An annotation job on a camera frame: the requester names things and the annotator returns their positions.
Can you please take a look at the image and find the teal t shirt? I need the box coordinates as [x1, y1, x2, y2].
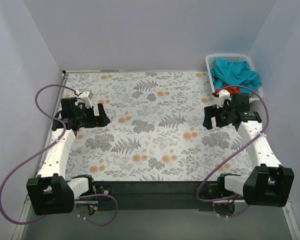
[209, 58, 262, 96]

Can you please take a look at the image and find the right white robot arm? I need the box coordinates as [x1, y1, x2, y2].
[203, 90, 295, 207]

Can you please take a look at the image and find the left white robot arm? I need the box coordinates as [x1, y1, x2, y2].
[26, 97, 111, 216]

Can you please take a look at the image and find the orange t shirt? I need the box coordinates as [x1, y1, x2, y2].
[214, 87, 240, 94]

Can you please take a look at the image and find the white plastic basket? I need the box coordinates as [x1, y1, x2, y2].
[205, 53, 263, 102]

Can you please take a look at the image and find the floral table mat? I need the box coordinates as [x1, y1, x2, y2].
[63, 71, 253, 181]

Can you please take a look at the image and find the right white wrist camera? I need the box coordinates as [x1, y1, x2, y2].
[216, 89, 231, 109]

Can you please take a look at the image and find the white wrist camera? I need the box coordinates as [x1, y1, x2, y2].
[216, 89, 231, 109]
[74, 90, 93, 109]

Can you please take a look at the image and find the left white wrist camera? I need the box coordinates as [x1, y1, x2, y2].
[74, 90, 93, 109]

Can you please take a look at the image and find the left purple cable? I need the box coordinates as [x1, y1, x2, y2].
[0, 84, 119, 227]

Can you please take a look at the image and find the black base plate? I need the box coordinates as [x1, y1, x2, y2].
[83, 181, 236, 216]

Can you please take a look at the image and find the aluminium frame rail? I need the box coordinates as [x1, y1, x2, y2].
[11, 195, 31, 240]

